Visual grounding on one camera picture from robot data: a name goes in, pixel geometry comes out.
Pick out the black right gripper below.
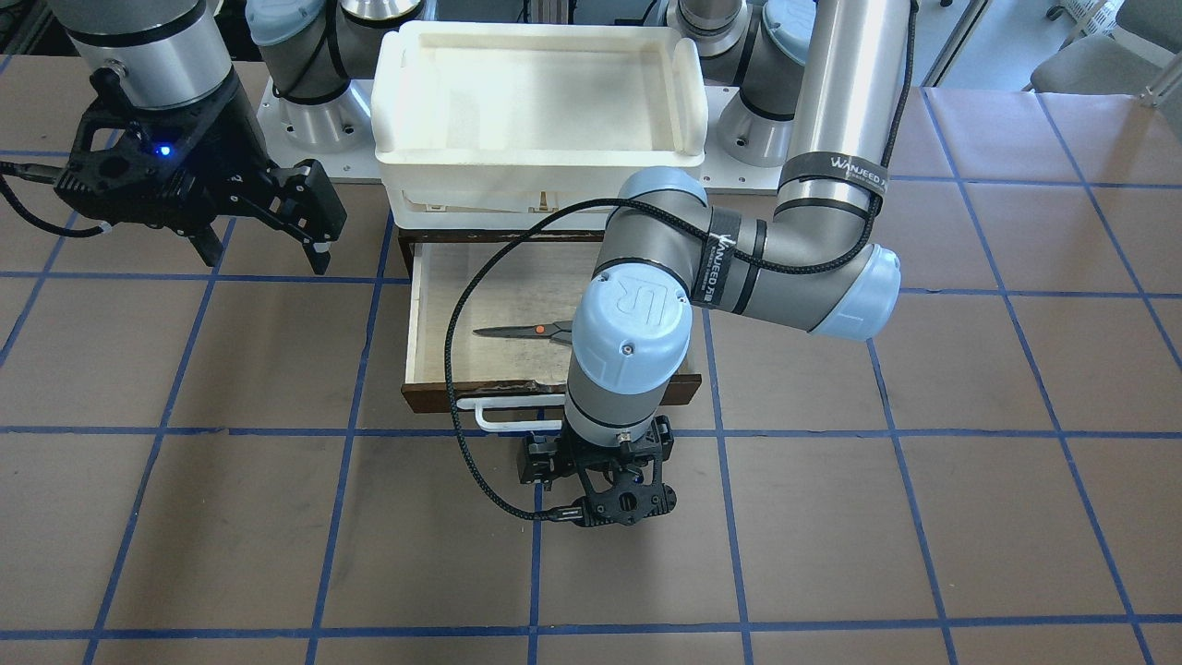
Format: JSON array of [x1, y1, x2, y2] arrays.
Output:
[[54, 70, 348, 276]]

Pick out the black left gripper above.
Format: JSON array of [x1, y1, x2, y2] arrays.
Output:
[[517, 416, 677, 527]]

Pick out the grey orange scissors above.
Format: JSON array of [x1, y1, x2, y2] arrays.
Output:
[[472, 320, 573, 346]]

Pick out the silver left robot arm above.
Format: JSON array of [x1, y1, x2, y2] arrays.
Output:
[[521, 1, 916, 526]]

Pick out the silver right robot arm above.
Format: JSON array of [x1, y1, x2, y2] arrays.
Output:
[[50, 1, 439, 274]]

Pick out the dark wooden drawer cabinet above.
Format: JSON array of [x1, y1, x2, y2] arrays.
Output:
[[414, 198, 708, 283]]

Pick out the white foam tray box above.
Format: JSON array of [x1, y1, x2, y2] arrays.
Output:
[[371, 21, 708, 232]]

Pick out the black braided cable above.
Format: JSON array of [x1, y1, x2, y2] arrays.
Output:
[[443, 0, 917, 524]]

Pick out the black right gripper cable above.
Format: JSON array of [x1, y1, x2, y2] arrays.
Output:
[[0, 159, 104, 239]]

